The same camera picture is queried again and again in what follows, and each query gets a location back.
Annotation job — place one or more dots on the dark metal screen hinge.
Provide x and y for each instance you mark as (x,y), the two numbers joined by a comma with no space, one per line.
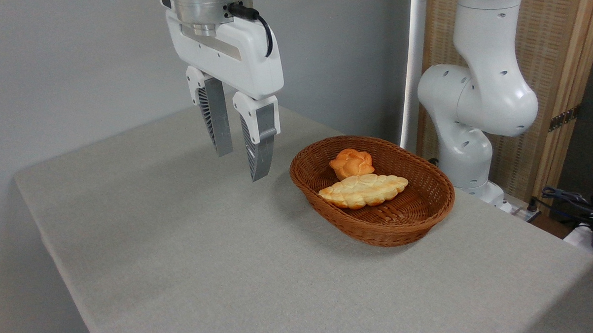
(564,118)

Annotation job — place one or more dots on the long pale braided bread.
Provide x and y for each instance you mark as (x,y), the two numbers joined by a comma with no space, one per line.
(364,189)

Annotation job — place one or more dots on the brown wicker oval basket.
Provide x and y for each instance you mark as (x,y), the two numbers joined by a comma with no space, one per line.
(413,210)

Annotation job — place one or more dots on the round orange bread roll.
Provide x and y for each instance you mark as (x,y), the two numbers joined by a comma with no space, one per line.
(352,162)

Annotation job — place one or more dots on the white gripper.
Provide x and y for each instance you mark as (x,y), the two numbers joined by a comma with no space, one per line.
(241,56)

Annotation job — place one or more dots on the white vertical pole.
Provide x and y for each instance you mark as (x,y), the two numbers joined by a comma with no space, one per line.
(412,67)

